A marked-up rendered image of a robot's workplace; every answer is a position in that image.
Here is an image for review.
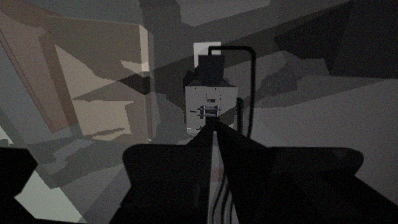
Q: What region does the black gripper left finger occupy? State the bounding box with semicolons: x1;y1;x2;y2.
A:
122;122;214;223

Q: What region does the black usb plug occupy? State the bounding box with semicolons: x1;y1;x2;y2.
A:
205;116;220;131

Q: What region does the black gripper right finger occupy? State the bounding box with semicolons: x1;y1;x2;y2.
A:
216;122;364;224

